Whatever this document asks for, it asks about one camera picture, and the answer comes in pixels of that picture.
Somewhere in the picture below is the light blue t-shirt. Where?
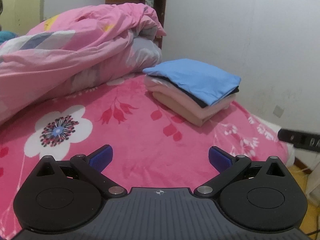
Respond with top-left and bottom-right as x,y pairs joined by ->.
142,58 -> 242,107

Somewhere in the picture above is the folded black garment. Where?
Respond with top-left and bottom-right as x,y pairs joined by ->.
152,76 -> 241,108

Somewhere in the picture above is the folded beige garment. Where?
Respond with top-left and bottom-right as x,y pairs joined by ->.
152,92 -> 214,127

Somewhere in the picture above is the folded pink garment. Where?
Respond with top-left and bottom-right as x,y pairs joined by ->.
144,75 -> 236,120

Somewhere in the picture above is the pink grey patterned duvet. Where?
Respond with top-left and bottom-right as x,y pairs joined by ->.
1,3 -> 165,122

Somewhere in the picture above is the white wall socket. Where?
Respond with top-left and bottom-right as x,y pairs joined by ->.
273,105 -> 284,118

